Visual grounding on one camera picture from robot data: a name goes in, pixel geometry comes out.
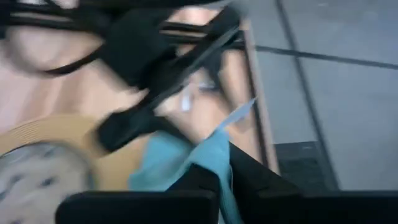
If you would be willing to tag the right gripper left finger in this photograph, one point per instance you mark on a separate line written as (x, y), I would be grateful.
(140, 208)

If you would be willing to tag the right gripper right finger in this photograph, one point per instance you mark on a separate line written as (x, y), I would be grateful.
(311, 208)

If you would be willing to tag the round woven straw placemat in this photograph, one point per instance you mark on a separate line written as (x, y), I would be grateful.
(118, 168)

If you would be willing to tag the light blue cloth napkin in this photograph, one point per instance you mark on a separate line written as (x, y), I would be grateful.
(174, 161)

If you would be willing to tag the patterned ceramic plate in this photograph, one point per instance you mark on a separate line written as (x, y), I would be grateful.
(37, 186)

